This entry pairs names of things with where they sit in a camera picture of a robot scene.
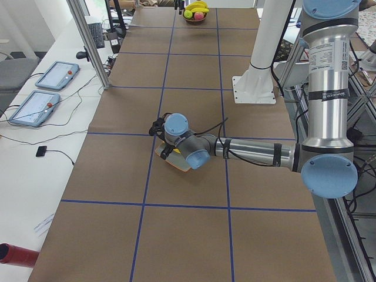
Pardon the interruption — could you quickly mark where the teach pendant near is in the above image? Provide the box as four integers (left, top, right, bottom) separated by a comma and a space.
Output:
8, 90, 61, 127

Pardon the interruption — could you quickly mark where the small black puck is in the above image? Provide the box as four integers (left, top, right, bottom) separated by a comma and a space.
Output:
36, 146, 47, 157

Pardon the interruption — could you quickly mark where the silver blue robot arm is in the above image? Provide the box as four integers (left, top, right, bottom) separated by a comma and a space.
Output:
149, 1, 360, 199

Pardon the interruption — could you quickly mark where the woven wicker basket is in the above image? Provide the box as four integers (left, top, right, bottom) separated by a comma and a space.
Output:
183, 14, 207, 24

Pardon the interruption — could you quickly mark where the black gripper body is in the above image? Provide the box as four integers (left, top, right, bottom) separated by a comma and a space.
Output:
160, 142, 175, 159

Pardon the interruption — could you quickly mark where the red cylinder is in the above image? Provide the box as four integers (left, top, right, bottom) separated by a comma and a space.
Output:
1, 243, 39, 268

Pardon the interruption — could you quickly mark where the black camera cable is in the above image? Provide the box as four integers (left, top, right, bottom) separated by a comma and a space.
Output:
193, 117, 229, 137

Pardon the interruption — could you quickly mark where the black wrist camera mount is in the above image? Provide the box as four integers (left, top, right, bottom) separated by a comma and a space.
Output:
149, 112, 171, 140

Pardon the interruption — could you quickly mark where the grey square plate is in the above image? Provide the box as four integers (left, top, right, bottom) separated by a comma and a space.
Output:
155, 143, 191, 172

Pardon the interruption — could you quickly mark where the white pedestal column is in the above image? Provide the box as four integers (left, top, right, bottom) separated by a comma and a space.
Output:
232, 0, 295, 105

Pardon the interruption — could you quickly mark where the black keyboard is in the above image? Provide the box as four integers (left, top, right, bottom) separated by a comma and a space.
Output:
88, 23, 105, 49

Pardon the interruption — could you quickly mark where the teach pendant far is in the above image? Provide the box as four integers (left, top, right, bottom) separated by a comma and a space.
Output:
35, 61, 80, 90

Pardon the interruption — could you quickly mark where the red apple near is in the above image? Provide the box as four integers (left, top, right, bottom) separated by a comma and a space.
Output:
193, 12, 206, 21

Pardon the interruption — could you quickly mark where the aluminium frame post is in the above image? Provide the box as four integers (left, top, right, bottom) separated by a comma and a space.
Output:
66, 0, 110, 90

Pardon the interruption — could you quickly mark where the teach pendant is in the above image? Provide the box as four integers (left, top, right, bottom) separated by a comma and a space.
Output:
8, 90, 61, 127
35, 61, 80, 90

